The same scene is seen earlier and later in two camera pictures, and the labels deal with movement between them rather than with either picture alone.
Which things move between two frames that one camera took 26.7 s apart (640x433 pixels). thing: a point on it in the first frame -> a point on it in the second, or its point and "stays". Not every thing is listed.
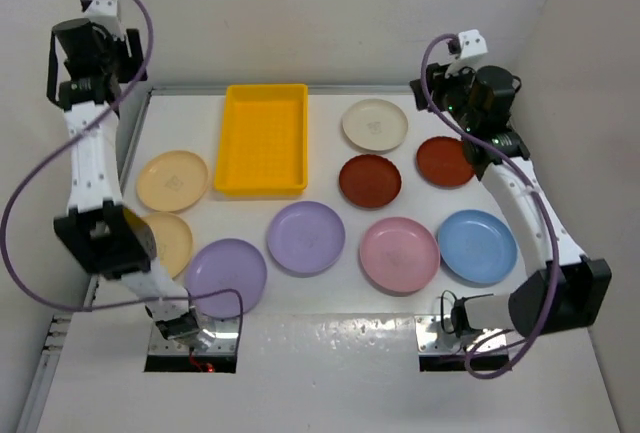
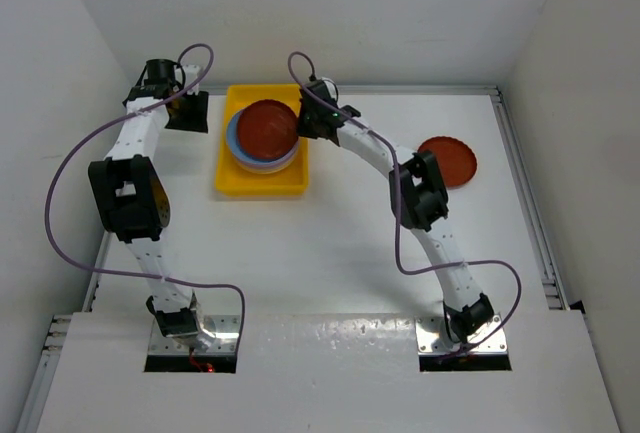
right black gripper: (438, 80) -> (302, 129)
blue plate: (477, 246) -> (232, 141)
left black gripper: (129, 64) -> (197, 119)
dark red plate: (370, 180) -> (267, 129)
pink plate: (399, 256) -> (266, 167)
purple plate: (306, 237) -> (260, 169)
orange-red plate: (441, 161) stays
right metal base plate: (432, 339) stays
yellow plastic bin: (263, 140) stays
